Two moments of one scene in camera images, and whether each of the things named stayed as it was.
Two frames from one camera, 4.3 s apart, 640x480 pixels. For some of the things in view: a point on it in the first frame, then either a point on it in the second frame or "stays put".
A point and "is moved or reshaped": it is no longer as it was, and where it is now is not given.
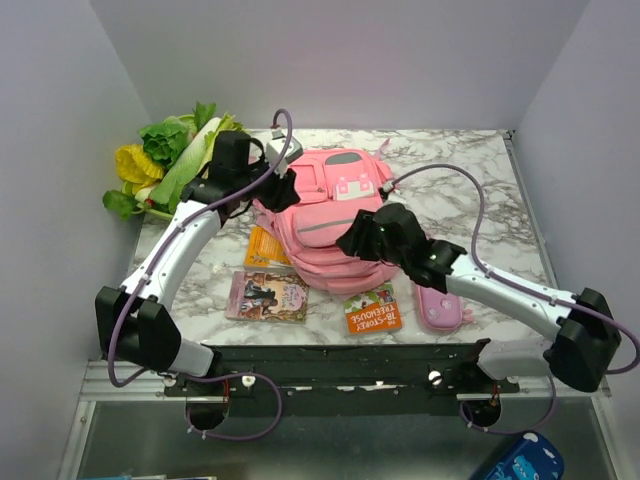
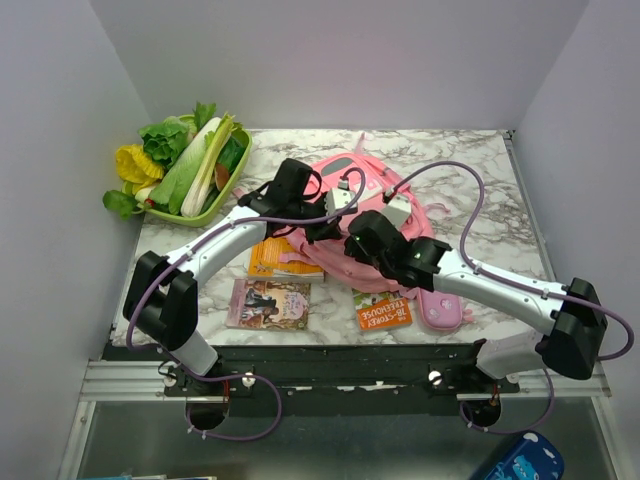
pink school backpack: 333,186 is moved or reshaped
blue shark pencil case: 533,456 stays put
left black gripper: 284,195 to 325,231
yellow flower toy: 137,169 stays put
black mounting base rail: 299,381 stays put
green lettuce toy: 169,138 stays put
